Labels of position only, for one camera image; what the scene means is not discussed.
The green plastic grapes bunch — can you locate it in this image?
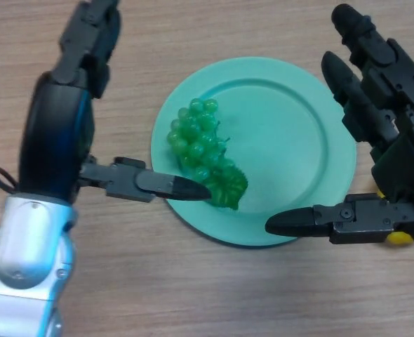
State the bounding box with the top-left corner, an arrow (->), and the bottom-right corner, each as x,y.
166,98 -> 249,211

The yellow fruit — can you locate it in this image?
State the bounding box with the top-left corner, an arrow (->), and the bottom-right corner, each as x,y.
377,189 -> 413,246

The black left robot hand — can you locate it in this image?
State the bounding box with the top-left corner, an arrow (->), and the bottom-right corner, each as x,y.
17,0 -> 213,204

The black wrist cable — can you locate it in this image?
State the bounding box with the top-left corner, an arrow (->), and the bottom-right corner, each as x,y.
0,166 -> 20,194

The green round plate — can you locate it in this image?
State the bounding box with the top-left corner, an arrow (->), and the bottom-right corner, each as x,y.
150,56 -> 357,249

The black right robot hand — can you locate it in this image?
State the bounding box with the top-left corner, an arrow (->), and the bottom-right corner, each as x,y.
265,3 -> 414,253

